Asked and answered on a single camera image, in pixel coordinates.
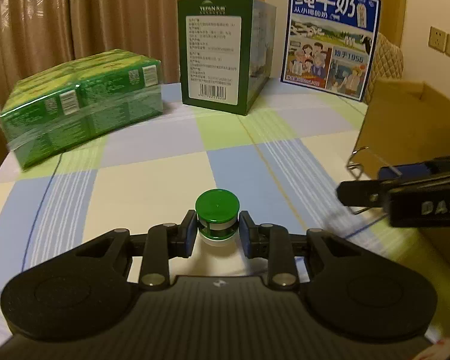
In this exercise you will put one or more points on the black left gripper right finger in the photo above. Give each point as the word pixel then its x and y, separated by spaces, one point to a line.
pixel 271 242

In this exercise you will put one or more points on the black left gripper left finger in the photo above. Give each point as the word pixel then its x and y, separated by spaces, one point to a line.
pixel 162 243

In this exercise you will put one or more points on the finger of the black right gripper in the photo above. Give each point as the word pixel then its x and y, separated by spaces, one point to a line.
pixel 355 193
pixel 414 170

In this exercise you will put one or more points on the metal wire rack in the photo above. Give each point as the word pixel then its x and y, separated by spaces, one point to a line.
pixel 357 170

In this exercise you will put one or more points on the green capped small jar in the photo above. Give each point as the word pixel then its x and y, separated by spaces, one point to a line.
pixel 217 213

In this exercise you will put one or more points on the brown cardboard box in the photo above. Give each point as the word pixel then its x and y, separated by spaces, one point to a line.
pixel 406 123

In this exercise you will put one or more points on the checkered tablecloth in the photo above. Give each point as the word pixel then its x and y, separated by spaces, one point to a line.
pixel 283 161

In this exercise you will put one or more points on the beige quilted chair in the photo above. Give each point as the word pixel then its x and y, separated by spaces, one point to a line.
pixel 387 63

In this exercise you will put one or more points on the blue milk carton box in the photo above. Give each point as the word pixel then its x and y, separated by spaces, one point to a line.
pixel 329 45

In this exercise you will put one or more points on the green shrink-wrapped carton pack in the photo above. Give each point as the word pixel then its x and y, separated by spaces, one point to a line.
pixel 80 100

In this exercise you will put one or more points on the green milk carton box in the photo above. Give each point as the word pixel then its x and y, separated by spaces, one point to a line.
pixel 225 52

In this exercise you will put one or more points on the double wall socket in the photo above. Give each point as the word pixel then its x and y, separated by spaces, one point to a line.
pixel 439 40

